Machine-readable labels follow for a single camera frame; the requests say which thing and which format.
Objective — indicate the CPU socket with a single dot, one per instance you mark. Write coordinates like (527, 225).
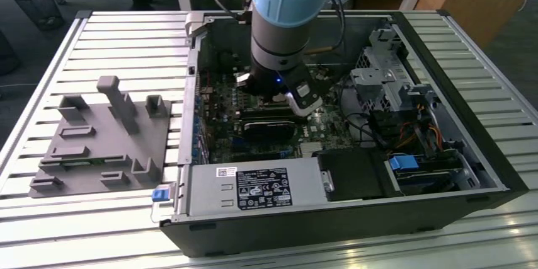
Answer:
(268, 105)

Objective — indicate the black case fan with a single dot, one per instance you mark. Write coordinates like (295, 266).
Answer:
(226, 59)

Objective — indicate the black graphics card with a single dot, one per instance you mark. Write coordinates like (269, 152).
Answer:
(268, 132)

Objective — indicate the green motherboard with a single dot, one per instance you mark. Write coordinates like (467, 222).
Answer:
(331, 124)

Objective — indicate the small silver chipset heatsink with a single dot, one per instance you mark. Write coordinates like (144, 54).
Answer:
(311, 149)

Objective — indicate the metal drive cage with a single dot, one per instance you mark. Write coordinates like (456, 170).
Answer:
(377, 92)

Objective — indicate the black plastic shroud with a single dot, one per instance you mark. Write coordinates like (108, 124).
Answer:
(356, 174)

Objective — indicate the silver power supply unit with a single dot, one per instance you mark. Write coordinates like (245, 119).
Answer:
(209, 193)

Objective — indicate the blue disk carrier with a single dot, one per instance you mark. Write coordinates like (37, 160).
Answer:
(403, 163)

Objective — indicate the grey parts rack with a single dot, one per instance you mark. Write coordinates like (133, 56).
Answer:
(104, 143)

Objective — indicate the blue case latch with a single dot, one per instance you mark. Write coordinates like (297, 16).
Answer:
(160, 195)

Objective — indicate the black open PC case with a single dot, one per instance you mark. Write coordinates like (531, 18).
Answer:
(293, 234)

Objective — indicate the green RAM stick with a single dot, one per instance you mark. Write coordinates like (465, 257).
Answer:
(80, 163)

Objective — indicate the black mesh wastebasket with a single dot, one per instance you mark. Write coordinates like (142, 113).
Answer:
(37, 10)

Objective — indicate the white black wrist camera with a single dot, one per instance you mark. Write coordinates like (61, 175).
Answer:
(304, 102)

